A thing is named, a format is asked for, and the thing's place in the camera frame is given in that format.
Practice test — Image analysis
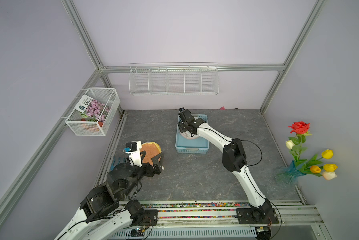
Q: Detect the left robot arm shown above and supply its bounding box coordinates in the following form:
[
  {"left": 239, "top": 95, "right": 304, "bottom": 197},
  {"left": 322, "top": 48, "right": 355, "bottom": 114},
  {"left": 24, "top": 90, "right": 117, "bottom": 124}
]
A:
[{"left": 56, "top": 153, "right": 164, "bottom": 240}]

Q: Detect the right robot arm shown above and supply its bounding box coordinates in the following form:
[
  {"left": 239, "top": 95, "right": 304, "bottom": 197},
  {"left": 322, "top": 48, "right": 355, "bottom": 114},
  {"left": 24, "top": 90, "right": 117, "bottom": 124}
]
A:
[{"left": 178, "top": 108, "right": 281, "bottom": 225}]

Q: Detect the pink trimmed mesh bag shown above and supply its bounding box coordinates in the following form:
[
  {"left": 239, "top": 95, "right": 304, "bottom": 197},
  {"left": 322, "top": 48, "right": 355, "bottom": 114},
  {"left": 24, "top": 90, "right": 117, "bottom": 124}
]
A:
[{"left": 180, "top": 132, "right": 199, "bottom": 140}]

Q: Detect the light blue plastic basket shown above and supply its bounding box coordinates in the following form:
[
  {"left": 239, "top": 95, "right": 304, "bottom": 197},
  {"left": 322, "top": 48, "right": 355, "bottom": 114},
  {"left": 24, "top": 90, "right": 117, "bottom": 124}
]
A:
[{"left": 175, "top": 126, "right": 210, "bottom": 154}]

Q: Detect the blue garden fork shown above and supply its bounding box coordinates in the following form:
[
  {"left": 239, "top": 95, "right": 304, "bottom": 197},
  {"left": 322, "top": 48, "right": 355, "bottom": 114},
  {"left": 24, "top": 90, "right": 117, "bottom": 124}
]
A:
[{"left": 110, "top": 156, "right": 125, "bottom": 171}]

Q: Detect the purple flower pot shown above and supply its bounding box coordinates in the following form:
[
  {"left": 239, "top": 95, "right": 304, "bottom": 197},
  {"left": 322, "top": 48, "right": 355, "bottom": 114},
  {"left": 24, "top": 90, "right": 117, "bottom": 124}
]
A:
[{"left": 80, "top": 100, "right": 110, "bottom": 128}]

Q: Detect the white tulip bud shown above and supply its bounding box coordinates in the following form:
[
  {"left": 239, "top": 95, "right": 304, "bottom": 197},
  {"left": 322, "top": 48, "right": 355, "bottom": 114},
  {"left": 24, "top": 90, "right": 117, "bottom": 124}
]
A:
[{"left": 285, "top": 140, "right": 295, "bottom": 150}]

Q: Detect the red artificial rose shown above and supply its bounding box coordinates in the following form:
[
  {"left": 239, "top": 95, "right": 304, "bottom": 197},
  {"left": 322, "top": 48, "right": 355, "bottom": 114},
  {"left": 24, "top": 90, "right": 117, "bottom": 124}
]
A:
[{"left": 289, "top": 121, "right": 310, "bottom": 135}]

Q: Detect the teal glass vase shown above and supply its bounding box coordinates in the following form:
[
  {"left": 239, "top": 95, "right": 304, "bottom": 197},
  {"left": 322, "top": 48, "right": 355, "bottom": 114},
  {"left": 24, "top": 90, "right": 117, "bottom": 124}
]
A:
[{"left": 274, "top": 161, "right": 306, "bottom": 185}]

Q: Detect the orange tulip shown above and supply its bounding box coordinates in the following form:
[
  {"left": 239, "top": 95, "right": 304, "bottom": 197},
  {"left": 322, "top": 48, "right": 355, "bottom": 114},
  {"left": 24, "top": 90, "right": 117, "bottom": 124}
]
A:
[{"left": 310, "top": 166, "right": 321, "bottom": 174}]

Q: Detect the yellow tulip top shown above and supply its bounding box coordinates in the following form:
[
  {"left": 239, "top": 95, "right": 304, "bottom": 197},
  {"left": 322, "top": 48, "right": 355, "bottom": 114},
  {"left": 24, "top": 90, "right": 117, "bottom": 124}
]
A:
[{"left": 321, "top": 149, "right": 334, "bottom": 160}]

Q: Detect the yellow tulip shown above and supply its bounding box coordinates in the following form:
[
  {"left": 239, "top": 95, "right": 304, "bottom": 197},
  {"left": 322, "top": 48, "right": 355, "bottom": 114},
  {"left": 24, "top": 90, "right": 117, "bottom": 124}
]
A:
[
  {"left": 321, "top": 149, "right": 334, "bottom": 160},
  {"left": 323, "top": 164, "right": 338, "bottom": 172}
]

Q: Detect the yellow tulip middle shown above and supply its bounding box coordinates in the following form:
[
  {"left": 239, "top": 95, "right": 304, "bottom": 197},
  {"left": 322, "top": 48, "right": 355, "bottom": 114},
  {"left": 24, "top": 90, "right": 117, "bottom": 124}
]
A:
[{"left": 323, "top": 164, "right": 338, "bottom": 172}]

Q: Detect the pink white tulip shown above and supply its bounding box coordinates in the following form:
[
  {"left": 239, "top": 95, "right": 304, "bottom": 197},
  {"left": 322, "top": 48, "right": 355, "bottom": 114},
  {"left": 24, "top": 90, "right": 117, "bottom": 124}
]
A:
[{"left": 322, "top": 171, "right": 337, "bottom": 181}]

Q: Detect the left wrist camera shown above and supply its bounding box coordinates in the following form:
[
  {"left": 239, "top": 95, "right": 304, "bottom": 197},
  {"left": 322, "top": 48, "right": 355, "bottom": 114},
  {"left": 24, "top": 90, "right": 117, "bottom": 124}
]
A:
[{"left": 124, "top": 141, "right": 142, "bottom": 167}]

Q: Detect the white wire wall shelf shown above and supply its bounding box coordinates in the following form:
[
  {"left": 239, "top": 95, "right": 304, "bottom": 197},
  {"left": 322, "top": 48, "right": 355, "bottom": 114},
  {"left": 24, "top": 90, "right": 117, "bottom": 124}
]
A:
[{"left": 128, "top": 65, "right": 220, "bottom": 95}]

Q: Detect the white wire side basket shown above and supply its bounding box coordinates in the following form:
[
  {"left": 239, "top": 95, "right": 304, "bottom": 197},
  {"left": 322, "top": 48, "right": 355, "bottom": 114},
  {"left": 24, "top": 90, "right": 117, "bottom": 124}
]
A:
[{"left": 65, "top": 88, "right": 120, "bottom": 136}]

